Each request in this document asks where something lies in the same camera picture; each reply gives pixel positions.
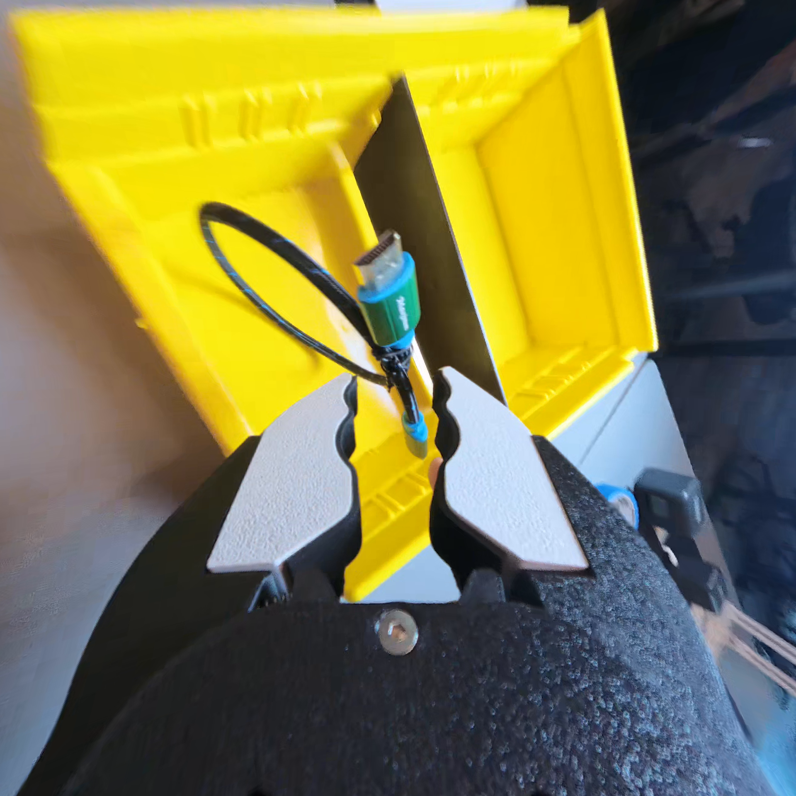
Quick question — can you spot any green plug hdmi cable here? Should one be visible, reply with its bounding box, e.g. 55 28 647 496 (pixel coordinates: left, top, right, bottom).
199 202 430 461

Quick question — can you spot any blue tape roll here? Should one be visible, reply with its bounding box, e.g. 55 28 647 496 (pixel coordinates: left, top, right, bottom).
594 480 641 529

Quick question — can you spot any black camera device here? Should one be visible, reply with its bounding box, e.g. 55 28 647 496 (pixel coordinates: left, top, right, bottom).
633 468 730 616

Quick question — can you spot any yellow plastic bin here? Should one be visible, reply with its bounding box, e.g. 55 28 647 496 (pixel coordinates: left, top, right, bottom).
9 6 660 604

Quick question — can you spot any black bin divider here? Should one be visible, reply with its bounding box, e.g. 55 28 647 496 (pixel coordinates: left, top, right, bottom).
351 75 507 406

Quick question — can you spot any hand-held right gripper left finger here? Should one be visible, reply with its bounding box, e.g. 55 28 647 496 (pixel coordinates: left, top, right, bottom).
205 372 364 576

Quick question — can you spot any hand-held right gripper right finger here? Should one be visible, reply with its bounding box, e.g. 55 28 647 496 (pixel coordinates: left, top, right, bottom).
428 366 590 573

